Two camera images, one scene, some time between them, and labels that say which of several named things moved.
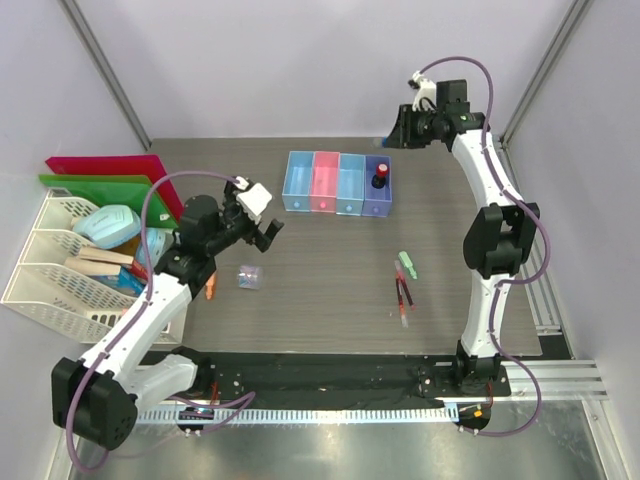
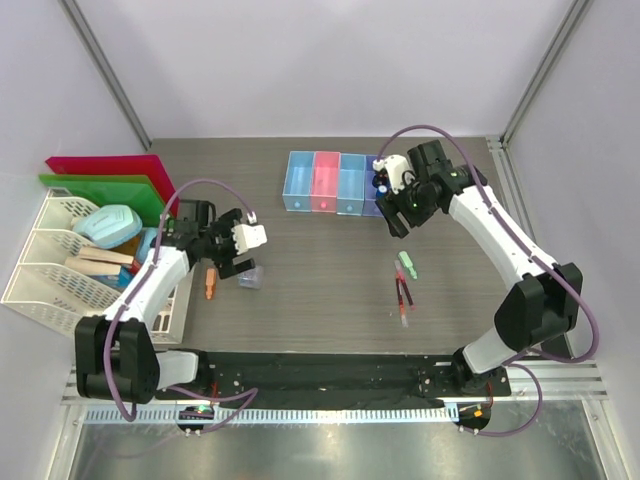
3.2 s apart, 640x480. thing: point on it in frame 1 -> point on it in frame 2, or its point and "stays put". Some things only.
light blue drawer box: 351,184 stays put
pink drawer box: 324,181 stays put
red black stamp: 379,180 stays put
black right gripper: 401,136 -> 391,204
